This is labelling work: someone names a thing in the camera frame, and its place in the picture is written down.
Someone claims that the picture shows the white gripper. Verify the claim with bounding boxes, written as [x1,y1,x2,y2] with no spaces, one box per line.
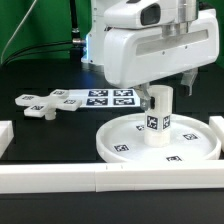
[104,11,219,111]

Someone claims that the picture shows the white round table top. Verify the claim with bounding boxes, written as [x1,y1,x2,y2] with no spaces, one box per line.
[96,113,221,163]

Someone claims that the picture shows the white cross-shaped table base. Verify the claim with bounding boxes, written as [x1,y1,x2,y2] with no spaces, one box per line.
[15,89,82,120]

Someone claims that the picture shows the white right fence block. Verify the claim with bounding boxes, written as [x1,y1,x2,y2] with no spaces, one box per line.
[209,116,224,152]

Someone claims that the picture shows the white fence block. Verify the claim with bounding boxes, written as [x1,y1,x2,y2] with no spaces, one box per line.
[0,121,14,158]
[209,116,224,152]

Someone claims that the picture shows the white marker tag sheet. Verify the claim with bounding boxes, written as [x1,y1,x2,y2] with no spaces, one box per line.
[70,89,140,108]

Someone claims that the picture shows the white front fence bar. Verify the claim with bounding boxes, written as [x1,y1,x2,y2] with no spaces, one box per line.
[0,160,224,194]

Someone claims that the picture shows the white left fence block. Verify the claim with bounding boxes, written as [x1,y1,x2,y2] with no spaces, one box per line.
[0,121,14,158]

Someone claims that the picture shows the black post connector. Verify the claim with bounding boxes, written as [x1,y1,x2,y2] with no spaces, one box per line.
[69,0,83,59]

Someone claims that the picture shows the black cables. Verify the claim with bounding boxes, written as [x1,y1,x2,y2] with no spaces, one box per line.
[0,0,88,65]

